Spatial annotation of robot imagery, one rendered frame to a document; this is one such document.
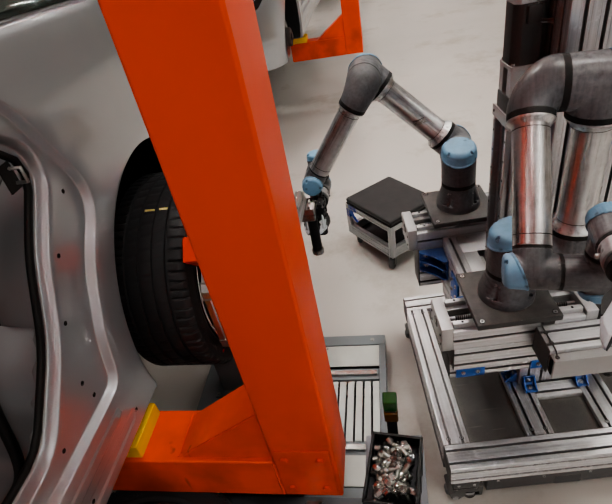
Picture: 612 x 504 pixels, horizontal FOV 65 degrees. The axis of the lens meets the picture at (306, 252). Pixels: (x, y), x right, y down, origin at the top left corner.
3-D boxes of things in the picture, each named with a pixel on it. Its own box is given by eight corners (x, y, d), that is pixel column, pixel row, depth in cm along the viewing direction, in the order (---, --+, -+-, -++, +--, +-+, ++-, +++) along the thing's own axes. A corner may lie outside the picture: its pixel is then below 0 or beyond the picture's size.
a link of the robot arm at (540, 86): (504, 48, 99) (506, 289, 95) (564, 42, 96) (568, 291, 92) (498, 73, 110) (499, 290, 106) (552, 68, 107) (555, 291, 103)
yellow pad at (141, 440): (117, 413, 143) (110, 402, 140) (161, 412, 141) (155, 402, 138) (96, 457, 132) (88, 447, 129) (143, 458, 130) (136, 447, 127)
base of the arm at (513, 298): (523, 272, 142) (526, 245, 136) (544, 307, 130) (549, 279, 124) (470, 279, 143) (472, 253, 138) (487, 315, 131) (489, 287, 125)
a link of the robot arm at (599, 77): (530, 251, 134) (557, 44, 102) (591, 251, 129) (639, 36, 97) (536, 279, 125) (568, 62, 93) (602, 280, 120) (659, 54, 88)
